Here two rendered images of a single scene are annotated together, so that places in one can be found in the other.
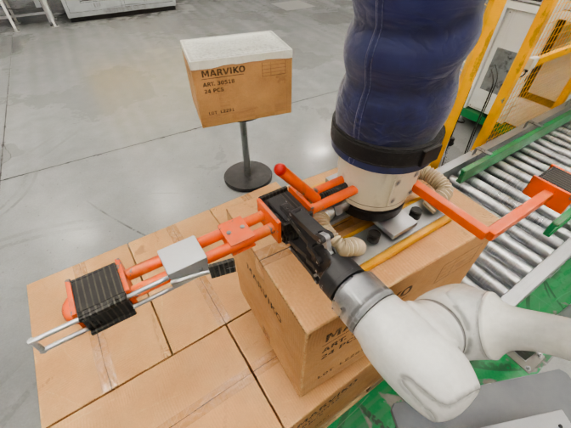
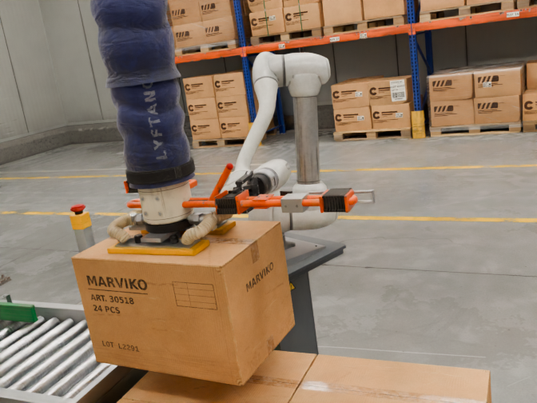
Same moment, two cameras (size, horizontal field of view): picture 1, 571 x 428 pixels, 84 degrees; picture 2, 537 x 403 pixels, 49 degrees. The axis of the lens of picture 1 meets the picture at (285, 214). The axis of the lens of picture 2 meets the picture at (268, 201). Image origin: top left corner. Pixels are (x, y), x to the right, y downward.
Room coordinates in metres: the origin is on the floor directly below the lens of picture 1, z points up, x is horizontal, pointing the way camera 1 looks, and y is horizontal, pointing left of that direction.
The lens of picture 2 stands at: (1.31, 1.61, 1.68)
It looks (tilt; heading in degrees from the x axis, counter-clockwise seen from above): 15 degrees down; 239
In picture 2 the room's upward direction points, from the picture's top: 8 degrees counter-clockwise
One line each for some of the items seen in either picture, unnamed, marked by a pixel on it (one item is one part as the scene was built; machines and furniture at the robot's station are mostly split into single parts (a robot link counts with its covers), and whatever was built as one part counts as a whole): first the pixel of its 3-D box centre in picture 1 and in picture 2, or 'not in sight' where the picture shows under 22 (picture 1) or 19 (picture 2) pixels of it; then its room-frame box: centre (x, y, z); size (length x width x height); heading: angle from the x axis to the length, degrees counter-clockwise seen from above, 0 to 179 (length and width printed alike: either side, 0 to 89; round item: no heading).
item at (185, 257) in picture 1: (184, 261); (295, 202); (0.35, 0.18, 1.19); 0.07 x 0.07 x 0.04; 33
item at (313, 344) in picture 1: (350, 261); (187, 292); (0.59, -0.20, 0.87); 0.60 x 0.40 x 0.40; 120
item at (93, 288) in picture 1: (102, 293); (336, 201); (0.28, 0.30, 1.20); 0.08 x 0.07 x 0.05; 123
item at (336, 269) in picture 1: (331, 268); (255, 187); (0.33, -0.08, 1.20); 0.09 x 0.07 x 0.08; 34
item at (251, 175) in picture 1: (245, 144); not in sight; (2.10, 0.31, 0.31); 0.40 x 0.40 x 0.62
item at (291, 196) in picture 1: (285, 213); (232, 201); (0.46, 0.00, 1.20); 0.10 x 0.08 x 0.06; 33
